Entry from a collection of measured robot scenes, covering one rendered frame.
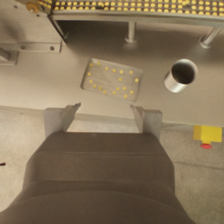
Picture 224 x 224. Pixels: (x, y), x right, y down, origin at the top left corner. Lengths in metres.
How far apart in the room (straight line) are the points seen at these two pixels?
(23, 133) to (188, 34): 1.45
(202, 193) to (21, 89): 1.43
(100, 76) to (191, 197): 1.22
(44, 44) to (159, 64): 0.44
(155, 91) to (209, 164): 1.05
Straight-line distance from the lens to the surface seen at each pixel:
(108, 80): 0.59
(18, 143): 1.67
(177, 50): 0.66
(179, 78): 0.62
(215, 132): 0.67
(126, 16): 0.52
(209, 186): 1.57
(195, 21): 0.55
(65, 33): 0.71
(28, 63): 0.73
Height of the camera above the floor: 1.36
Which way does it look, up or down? 81 degrees down
